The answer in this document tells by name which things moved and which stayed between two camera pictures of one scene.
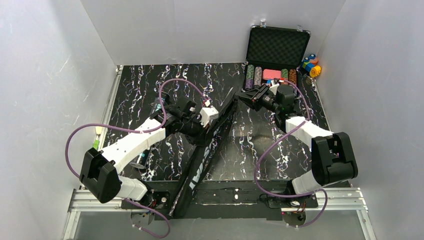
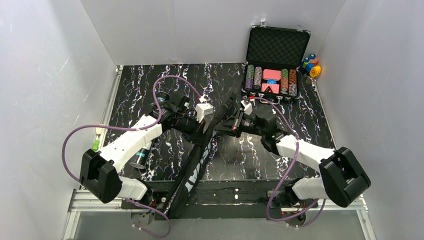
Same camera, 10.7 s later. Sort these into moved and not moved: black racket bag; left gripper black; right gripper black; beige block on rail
Moved: right gripper black
Not moved: left gripper black; black racket bag; beige block on rail
